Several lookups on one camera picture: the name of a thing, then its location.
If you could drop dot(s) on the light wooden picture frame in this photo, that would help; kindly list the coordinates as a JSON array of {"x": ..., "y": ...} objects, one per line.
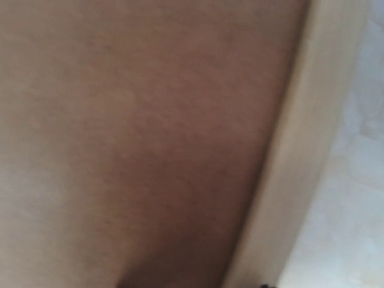
[{"x": 303, "y": 136}]

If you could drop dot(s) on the brown hardboard backing panel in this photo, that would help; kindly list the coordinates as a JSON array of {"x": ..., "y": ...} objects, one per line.
[{"x": 132, "y": 136}]

